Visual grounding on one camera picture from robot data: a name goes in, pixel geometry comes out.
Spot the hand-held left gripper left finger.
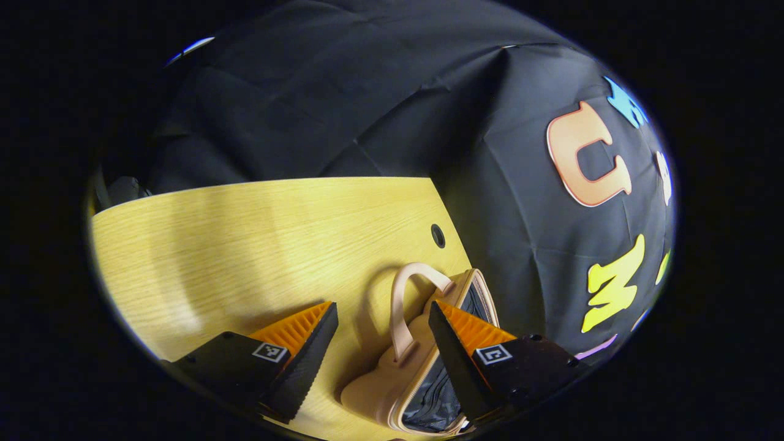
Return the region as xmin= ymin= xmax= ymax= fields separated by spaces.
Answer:
xmin=161 ymin=301 xmax=340 ymax=425

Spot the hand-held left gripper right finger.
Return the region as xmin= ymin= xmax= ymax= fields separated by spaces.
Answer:
xmin=428 ymin=300 xmax=590 ymax=428

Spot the black backdrop cloth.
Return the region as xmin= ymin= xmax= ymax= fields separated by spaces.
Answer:
xmin=95 ymin=0 xmax=677 ymax=368

